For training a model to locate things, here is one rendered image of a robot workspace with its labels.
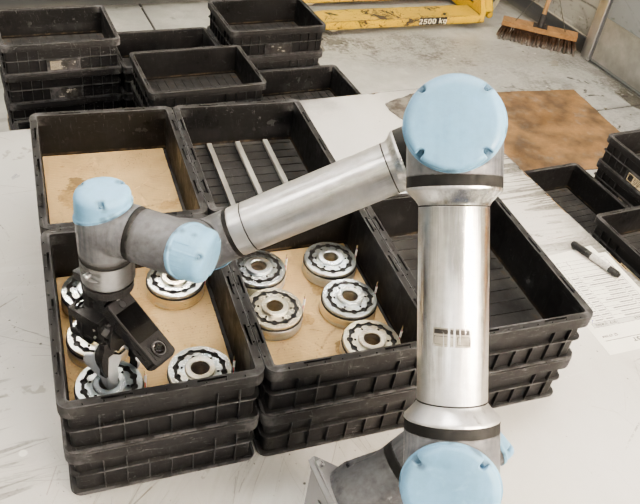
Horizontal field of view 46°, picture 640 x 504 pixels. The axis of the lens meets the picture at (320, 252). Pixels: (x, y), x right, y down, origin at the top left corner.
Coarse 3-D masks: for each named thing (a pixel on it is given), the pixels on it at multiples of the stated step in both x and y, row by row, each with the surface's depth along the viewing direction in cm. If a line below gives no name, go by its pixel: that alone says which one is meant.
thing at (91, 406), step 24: (192, 216) 139; (48, 240) 129; (48, 264) 126; (48, 288) 120; (48, 312) 116; (240, 312) 121; (168, 384) 108; (192, 384) 109; (216, 384) 110; (240, 384) 112; (72, 408) 103; (96, 408) 105; (120, 408) 106
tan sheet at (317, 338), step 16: (288, 256) 149; (288, 272) 145; (288, 288) 142; (304, 288) 142; (320, 288) 143; (304, 320) 136; (320, 320) 136; (384, 320) 138; (304, 336) 133; (320, 336) 133; (336, 336) 134; (272, 352) 129; (288, 352) 129; (304, 352) 130; (320, 352) 130; (336, 352) 131
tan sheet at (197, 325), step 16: (144, 272) 140; (144, 288) 137; (144, 304) 134; (208, 304) 136; (64, 320) 129; (160, 320) 131; (176, 320) 132; (192, 320) 132; (208, 320) 133; (64, 336) 126; (176, 336) 129; (192, 336) 129; (208, 336) 130; (64, 352) 123; (176, 352) 126; (224, 352) 128; (80, 368) 121; (144, 368) 123; (160, 368) 123; (144, 384) 120; (160, 384) 121
